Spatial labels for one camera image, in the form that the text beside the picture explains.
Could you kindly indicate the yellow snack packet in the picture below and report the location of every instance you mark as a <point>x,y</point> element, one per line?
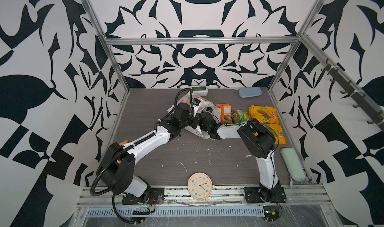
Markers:
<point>277,131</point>
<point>266,115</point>

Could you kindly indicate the blue-grey glasses case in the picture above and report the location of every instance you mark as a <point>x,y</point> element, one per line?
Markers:
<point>250,92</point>

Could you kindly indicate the orange snack packet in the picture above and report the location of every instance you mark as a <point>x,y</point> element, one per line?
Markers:
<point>225,113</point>

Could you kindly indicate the pale green glasses case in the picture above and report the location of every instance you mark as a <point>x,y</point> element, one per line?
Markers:
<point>293,164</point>

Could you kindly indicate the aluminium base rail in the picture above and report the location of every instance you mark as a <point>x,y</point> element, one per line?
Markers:
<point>209,205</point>

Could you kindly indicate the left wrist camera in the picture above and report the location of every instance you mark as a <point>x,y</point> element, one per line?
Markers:
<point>196,104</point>

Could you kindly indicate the patterned paper gift bag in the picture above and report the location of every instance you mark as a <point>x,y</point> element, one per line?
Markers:
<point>205,106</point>

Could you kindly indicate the white digital clock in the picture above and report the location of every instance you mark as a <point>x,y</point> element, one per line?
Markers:
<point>200,90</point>

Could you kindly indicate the black wall hook rack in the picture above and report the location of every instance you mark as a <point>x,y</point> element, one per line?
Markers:
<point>360,97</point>

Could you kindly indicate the green corn chips packet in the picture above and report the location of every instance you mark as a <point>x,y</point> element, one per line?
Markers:
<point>239,116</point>

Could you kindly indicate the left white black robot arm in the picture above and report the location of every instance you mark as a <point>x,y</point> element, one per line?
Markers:
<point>116,170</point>

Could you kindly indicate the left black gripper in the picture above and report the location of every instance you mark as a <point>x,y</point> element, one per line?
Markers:
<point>196,120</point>

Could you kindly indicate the round beige wall clock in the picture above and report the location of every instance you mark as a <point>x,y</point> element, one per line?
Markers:
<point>200,186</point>

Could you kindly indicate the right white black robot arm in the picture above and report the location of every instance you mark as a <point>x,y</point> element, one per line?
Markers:
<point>261,144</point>

